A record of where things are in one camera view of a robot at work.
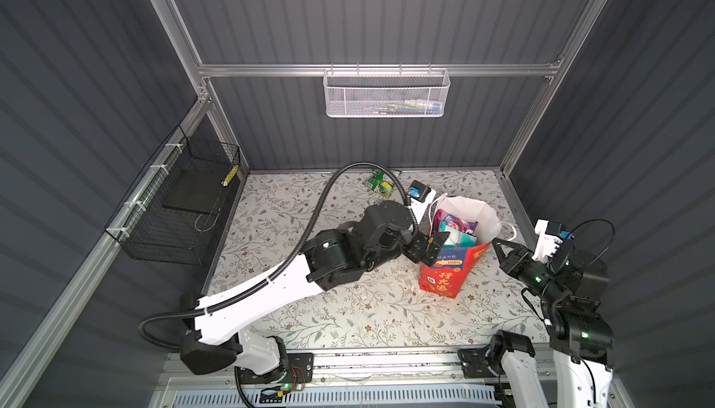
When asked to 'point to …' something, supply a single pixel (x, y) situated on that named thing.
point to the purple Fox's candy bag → (443, 217)
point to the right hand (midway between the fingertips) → (501, 242)
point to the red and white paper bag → (451, 282)
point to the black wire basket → (172, 212)
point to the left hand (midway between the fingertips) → (434, 229)
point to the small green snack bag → (379, 181)
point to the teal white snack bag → (457, 238)
